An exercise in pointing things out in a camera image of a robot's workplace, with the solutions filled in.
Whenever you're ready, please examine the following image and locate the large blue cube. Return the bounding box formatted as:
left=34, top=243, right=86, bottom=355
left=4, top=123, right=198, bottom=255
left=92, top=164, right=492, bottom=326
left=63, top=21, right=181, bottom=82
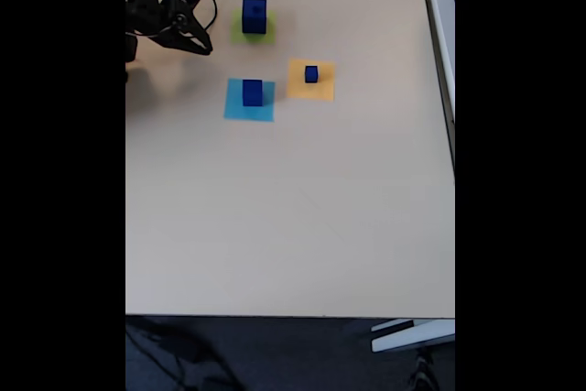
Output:
left=241, top=0, right=268, bottom=36

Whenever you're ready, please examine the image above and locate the medium blue cube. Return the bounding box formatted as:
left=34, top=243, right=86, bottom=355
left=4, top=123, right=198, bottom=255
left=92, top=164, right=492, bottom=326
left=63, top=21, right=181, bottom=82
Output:
left=242, top=79, right=265, bottom=108

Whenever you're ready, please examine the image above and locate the green paper square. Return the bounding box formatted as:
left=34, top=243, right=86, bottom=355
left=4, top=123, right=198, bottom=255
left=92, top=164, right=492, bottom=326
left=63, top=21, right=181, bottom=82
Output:
left=230, top=7, right=278, bottom=47

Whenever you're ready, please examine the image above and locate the light blue paper square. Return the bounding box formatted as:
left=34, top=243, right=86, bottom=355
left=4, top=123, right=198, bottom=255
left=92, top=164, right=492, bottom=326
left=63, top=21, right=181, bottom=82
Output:
left=222, top=78, right=277, bottom=124

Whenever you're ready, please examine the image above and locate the orange paper square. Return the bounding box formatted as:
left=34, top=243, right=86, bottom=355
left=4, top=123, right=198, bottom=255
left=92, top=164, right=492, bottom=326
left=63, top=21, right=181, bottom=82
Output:
left=286, top=59, right=336, bottom=103

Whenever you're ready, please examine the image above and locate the white neighbouring table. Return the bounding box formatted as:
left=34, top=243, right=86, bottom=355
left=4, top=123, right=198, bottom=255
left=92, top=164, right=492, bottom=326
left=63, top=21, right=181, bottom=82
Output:
left=416, top=0, right=456, bottom=186

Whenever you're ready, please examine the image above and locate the white table foot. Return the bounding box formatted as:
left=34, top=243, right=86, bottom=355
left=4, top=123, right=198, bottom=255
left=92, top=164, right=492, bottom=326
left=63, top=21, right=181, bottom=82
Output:
left=370, top=319, right=456, bottom=354

